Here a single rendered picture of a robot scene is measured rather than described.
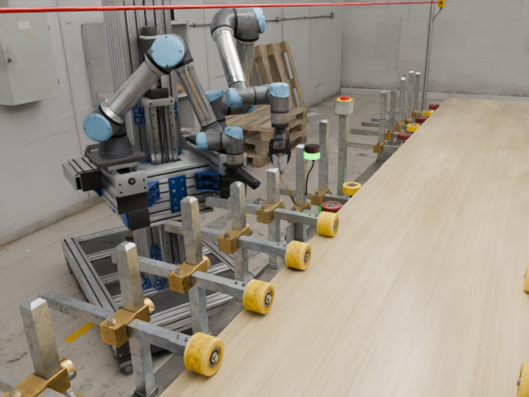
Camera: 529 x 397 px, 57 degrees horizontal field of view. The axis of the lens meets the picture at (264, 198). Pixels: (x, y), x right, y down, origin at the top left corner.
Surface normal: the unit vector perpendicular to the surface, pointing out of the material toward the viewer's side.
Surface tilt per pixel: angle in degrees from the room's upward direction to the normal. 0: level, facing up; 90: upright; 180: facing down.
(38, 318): 90
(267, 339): 0
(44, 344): 90
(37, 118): 90
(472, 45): 90
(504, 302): 0
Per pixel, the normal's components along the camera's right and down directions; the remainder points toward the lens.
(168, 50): 0.09, 0.28
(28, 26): 0.88, 0.15
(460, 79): -0.47, 0.33
